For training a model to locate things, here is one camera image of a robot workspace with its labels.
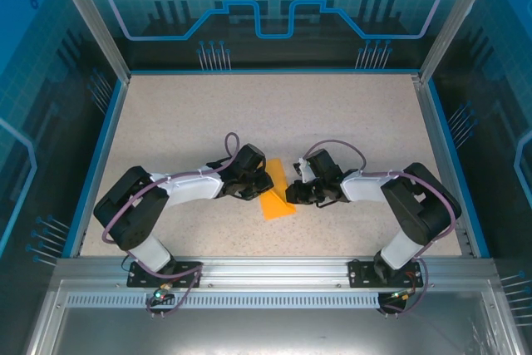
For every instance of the orange cloth piece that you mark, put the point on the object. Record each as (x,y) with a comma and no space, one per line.
(276,205)

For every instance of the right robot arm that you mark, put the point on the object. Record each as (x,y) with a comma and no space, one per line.
(365,186)

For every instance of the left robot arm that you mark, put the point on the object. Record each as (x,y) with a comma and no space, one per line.
(191,188)

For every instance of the connector with green LED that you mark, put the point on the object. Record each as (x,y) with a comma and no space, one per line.
(401,294)
(161,293)

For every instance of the metal tray panel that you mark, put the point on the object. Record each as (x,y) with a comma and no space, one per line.
(270,332)

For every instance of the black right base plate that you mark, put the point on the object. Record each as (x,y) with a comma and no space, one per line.
(359,274)

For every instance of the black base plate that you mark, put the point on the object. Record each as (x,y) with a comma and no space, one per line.
(185,267)
(359,274)

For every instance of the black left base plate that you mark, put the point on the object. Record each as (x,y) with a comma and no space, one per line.
(185,267)

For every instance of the blue aluminium side rail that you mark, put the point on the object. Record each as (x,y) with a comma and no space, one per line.
(99,164)
(449,164)

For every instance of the aluminium frame post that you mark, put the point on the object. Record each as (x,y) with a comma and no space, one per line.
(449,18)
(95,18)

